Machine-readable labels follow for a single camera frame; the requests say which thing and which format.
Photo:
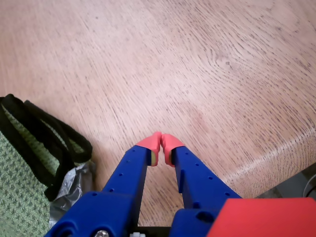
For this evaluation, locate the grey duct tape piece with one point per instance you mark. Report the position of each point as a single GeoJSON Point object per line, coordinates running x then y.
{"type": "Point", "coordinates": [71, 182]}

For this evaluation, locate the red camera mount bracket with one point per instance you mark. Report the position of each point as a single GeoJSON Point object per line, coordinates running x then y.
{"type": "Point", "coordinates": [266, 219]}

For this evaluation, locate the green knitted cloth black edge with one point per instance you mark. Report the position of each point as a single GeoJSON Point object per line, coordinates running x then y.
{"type": "Point", "coordinates": [19, 172]}

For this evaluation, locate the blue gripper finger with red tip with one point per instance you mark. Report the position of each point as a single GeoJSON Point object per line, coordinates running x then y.
{"type": "Point", "coordinates": [197, 180]}
{"type": "Point", "coordinates": [123, 185]}

